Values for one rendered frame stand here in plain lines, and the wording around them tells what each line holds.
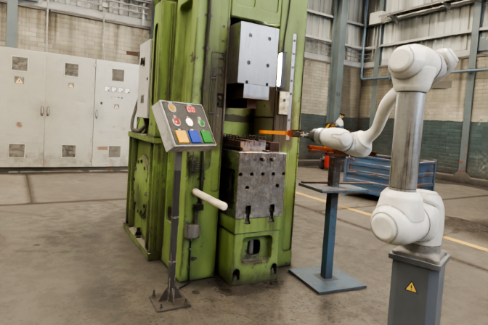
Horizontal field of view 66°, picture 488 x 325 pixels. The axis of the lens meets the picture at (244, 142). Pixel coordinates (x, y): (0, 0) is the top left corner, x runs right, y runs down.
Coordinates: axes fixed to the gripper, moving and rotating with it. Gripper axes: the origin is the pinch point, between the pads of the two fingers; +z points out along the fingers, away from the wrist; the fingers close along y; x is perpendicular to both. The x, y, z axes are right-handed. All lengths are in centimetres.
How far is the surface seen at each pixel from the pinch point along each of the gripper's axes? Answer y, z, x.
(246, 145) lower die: -7.5, 43.9, -11.6
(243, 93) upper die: -12, 44, 23
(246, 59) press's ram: -12, 45, 46
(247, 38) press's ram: -12, 45, 59
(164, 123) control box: -71, 23, 1
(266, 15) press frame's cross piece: 10, 59, 81
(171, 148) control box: -68, 17, -12
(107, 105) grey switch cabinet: -13, 569, 11
